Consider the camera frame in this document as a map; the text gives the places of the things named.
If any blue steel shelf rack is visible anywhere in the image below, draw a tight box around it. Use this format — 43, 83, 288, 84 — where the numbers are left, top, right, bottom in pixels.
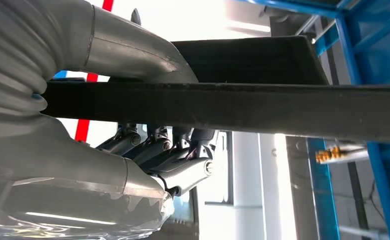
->
238, 0, 390, 240

